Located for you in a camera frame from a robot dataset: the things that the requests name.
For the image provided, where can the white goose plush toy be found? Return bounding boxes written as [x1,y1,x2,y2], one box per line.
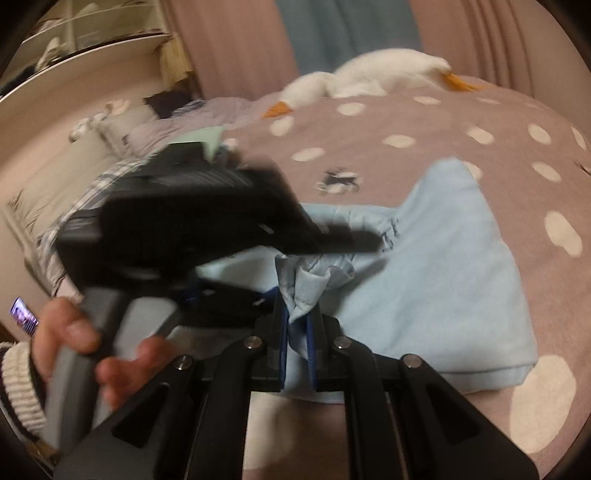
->
[262,48,486,121]

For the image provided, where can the white grey soft toy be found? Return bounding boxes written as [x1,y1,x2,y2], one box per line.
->
[68,98,131,142]

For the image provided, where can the pink curtain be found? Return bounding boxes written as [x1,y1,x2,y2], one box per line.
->
[165,0,297,101]
[413,0,571,95]

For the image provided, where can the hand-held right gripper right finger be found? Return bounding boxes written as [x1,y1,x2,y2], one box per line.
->
[304,309,540,480]

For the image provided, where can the grey white pillow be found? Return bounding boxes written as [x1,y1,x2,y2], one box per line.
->
[98,105,160,155]

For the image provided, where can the yellowish cloth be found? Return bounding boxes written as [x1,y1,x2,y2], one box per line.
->
[158,38,195,89]

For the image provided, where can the light blue denim pants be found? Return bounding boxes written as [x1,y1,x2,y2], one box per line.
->
[175,157,539,407]

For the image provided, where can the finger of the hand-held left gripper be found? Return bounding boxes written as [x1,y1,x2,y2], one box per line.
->
[318,224,385,254]
[178,276,279,325]

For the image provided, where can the phone with lit screen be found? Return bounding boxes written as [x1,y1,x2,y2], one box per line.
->
[9,296,40,341]

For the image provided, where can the pink polka dot duvet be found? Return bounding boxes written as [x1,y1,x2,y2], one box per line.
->
[124,76,591,480]

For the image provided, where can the person's left hand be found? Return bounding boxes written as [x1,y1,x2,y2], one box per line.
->
[30,296,177,411]

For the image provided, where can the folded green pants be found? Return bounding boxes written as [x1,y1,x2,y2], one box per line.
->
[184,127,228,163]

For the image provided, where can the white wardrobe shelf unit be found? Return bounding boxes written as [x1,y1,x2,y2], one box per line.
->
[0,0,185,104]

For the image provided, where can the lavender quilt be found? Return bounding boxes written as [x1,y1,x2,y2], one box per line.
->
[128,98,262,154]

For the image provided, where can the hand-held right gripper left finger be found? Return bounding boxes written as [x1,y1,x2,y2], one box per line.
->
[53,288,290,480]

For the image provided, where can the person's left forearm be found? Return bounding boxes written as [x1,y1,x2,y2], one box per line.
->
[0,340,51,446]

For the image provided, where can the dark cloth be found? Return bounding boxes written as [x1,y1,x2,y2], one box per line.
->
[145,89,197,121]

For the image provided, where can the blue curtain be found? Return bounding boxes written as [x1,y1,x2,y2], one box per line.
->
[276,0,424,77]

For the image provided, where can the plaid pillow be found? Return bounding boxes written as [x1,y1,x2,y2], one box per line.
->
[36,158,151,298]

